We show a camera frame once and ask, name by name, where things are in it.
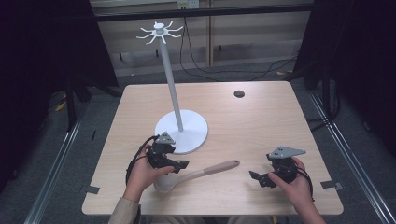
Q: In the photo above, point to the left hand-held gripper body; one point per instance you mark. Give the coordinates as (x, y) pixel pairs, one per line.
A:
(159, 154)

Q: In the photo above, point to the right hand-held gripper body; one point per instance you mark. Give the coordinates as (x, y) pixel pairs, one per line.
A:
(285, 169)

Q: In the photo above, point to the white hook rack stand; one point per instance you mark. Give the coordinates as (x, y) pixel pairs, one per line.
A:
(171, 79)

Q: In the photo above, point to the person's right hand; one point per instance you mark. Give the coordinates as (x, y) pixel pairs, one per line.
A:
(295, 191)

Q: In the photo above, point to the person's left hand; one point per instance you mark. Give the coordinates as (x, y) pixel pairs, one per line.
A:
(143, 177)

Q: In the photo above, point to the black metal stand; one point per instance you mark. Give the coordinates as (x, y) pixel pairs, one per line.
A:
(325, 93)
(71, 105)

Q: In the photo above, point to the dark curtain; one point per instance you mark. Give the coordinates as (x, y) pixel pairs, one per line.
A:
(37, 62)
(361, 62)

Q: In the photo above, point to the black horizontal bar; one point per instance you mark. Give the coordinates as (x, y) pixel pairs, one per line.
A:
(218, 12)

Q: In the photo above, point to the grey table edge bracket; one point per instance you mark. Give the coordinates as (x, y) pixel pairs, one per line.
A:
(331, 184)
(91, 189)

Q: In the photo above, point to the metal floor rail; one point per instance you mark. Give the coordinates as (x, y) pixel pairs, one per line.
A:
(351, 155)
(53, 174)

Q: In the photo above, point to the wooden wall post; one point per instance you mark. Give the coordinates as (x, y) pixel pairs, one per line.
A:
(211, 34)

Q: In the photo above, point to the white wall socket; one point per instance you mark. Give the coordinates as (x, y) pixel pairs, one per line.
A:
(188, 3)

